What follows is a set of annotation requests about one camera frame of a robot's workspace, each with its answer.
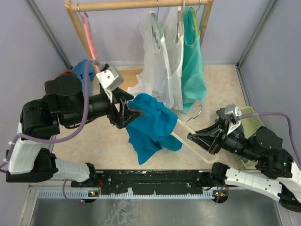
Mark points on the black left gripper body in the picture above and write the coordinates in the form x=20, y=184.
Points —
x=113, y=113

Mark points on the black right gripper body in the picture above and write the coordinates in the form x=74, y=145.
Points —
x=233, y=142

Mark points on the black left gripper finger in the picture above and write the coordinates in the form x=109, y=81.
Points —
x=127, y=114
x=129, y=96

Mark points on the blue t-shirt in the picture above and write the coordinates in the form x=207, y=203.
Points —
x=151, y=132

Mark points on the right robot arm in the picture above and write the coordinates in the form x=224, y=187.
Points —
x=279, y=177

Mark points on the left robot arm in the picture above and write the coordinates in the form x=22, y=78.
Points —
x=31, y=160

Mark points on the grey t-shirt in basket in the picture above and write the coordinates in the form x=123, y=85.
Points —
x=221, y=113

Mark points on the white t-shirt on green hanger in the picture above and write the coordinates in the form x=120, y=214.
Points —
x=155, y=79

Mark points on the white t-shirt on wooden hanger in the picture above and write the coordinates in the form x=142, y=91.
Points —
x=175, y=49

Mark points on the teal t-shirt on hanger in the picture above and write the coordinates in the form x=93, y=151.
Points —
x=193, y=84

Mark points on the pink hanger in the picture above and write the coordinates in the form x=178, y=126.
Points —
x=86, y=28

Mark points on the green hanger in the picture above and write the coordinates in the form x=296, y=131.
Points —
x=156, y=30

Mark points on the wooden hanger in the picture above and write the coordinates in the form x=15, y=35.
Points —
x=180, y=23

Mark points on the yellow hanger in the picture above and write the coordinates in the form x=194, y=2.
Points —
x=195, y=22

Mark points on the light green perforated basket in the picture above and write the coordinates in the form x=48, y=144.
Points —
x=250, y=126

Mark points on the light blue striped cloth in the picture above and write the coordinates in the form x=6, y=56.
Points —
x=79, y=72

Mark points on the brown cloth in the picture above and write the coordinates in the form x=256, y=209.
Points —
x=68, y=73

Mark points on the wooden clothes rack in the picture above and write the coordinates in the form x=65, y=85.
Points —
x=116, y=25

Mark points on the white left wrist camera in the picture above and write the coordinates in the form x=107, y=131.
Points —
x=109, y=77

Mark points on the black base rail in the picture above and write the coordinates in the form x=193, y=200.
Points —
x=147, y=182

